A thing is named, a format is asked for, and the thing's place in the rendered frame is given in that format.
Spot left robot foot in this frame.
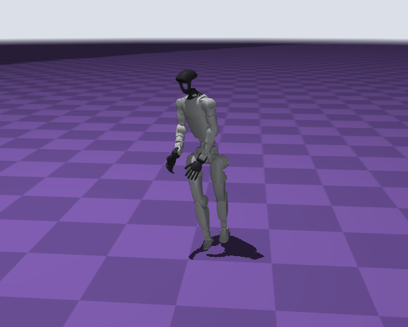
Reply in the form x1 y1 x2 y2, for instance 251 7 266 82
219 227 230 243

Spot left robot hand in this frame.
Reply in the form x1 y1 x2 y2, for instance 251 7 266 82
185 153 207 180

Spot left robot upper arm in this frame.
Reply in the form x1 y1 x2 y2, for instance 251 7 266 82
200 97 219 136

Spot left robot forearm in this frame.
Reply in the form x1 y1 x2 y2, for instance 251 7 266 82
199 129 215 161

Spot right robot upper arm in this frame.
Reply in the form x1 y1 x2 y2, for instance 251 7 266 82
176 98 187 134

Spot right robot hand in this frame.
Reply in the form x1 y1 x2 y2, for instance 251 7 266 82
166 147 180 174

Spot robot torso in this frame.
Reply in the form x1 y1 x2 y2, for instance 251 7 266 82
181 93 219 164

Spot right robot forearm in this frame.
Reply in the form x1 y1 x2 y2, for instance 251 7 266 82
174 126 185 156

